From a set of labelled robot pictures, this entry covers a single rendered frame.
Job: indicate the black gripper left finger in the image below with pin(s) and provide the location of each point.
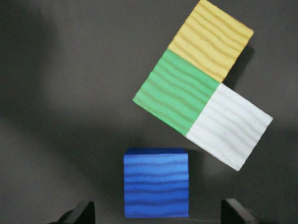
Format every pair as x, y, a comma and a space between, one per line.
84, 213

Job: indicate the green cube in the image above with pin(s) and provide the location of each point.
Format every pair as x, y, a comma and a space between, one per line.
176, 91

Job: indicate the blue wood-grain cube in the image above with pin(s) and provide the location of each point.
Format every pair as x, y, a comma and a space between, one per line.
156, 182

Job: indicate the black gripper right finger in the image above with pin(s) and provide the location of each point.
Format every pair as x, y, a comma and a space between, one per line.
233, 213

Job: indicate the white cube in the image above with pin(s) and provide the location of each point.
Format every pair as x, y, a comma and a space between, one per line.
229, 127

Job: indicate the yellow wood-grain cube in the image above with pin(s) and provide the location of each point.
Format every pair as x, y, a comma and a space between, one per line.
211, 40

